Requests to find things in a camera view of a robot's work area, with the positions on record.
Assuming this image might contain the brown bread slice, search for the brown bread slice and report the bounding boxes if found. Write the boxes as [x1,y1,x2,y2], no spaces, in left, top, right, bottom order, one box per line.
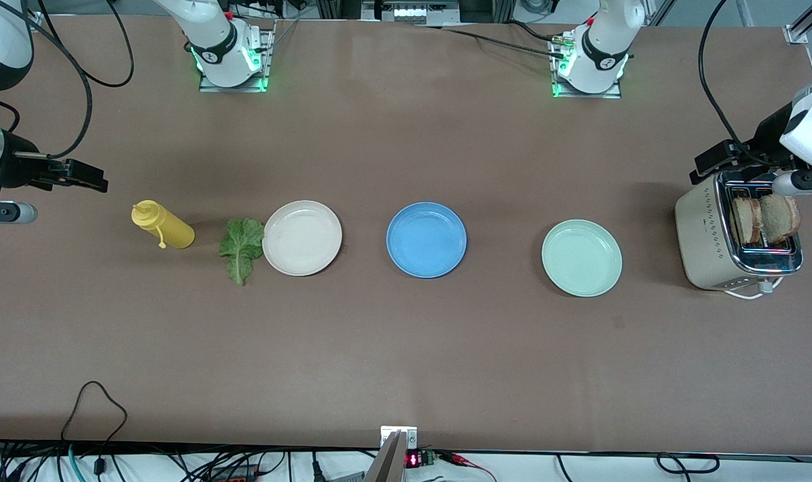
[730,196,763,245]
[759,193,802,245]

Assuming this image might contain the yellow squeeze bottle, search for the yellow squeeze bottle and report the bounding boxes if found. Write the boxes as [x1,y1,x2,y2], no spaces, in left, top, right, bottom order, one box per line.
[131,199,196,250]

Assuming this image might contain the green lettuce leaf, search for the green lettuce leaf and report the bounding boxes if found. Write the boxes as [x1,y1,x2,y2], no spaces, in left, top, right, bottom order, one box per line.
[218,218,266,287]

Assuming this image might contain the pale green round plate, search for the pale green round plate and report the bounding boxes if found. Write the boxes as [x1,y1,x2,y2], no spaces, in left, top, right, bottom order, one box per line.
[541,219,623,298]

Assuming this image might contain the white round plate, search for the white round plate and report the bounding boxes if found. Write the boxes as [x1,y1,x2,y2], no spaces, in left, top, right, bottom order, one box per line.
[262,200,343,277]

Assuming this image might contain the blue round plate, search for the blue round plate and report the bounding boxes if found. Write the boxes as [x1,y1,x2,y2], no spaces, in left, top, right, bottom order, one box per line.
[386,202,468,279]

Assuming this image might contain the beige chrome toaster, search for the beige chrome toaster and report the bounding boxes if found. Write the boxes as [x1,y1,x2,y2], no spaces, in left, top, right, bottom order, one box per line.
[674,171,804,292]

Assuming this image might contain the black power strip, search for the black power strip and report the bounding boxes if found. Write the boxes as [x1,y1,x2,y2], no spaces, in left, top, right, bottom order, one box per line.
[208,464,259,482]

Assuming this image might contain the white background device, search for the white background device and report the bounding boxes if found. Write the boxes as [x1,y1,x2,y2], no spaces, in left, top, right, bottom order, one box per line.
[362,0,460,24]

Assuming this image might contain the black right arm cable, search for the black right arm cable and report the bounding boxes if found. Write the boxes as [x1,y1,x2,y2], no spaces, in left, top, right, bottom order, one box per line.
[0,0,135,161]

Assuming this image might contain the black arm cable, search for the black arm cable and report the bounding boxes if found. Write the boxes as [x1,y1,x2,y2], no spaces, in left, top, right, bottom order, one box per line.
[0,0,135,161]
[698,0,781,168]

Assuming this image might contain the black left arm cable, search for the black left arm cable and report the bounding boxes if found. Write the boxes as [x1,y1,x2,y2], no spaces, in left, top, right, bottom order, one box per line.
[698,0,781,168]

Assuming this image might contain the aluminium frame profile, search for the aluminium frame profile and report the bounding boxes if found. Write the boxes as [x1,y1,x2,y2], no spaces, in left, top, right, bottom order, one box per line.
[784,0,812,44]

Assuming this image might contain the white toaster cord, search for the white toaster cord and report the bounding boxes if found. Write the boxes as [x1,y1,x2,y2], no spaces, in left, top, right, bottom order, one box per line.
[724,281,785,300]

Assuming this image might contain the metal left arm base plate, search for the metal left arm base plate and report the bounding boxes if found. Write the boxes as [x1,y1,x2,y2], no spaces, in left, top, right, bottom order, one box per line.
[551,33,623,100]

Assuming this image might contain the thin black looped cable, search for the thin black looped cable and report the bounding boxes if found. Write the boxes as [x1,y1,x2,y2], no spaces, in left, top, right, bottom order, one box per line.
[61,381,128,443]

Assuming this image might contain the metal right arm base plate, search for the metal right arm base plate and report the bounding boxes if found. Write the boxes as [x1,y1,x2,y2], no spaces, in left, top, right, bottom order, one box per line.
[198,27,276,93]

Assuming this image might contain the black cable across table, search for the black cable across table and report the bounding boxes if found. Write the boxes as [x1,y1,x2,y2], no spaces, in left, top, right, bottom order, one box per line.
[412,20,574,61]

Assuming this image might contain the black coiled cable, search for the black coiled cable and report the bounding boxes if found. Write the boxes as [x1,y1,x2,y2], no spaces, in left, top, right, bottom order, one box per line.
[657,453,721,475]

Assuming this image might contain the red clip wires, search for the red clip wires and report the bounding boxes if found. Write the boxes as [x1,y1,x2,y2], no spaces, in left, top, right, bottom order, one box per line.
[439,452,497,482]

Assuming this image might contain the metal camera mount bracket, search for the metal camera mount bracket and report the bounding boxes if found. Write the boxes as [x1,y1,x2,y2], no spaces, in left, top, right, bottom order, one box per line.
[364,426,418,482]

